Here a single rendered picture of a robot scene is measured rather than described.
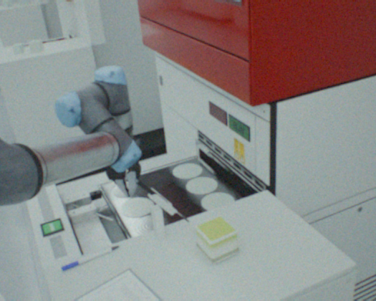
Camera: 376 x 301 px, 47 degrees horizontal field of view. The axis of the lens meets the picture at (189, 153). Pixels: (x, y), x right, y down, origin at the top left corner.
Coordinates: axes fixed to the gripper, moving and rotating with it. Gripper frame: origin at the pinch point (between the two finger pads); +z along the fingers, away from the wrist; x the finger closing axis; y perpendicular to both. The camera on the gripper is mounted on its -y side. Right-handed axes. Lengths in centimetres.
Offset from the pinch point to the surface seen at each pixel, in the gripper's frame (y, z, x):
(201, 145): 39.3, 6.2, -16.5
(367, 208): 27, 25, -72
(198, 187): 17.4, 9.4, -17.1
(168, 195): 13.1, 9.5, -8.3
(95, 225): 0.3, 11.3, 11.8
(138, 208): 6.1, 9.3, -0.2
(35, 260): 78, 100, 90
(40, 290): 56, 100, 77
